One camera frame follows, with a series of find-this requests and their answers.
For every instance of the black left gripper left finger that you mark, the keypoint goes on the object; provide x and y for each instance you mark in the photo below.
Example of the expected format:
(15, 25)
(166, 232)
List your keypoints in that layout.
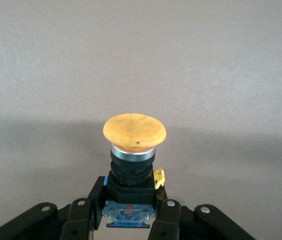
(77, 220)

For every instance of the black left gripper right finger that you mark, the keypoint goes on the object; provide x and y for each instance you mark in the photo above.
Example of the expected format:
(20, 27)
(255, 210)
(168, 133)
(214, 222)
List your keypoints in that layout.
(168, 220)

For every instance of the yellow mushroom push button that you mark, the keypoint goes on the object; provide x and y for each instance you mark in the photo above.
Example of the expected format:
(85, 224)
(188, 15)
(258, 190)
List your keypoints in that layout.
(134, 130)

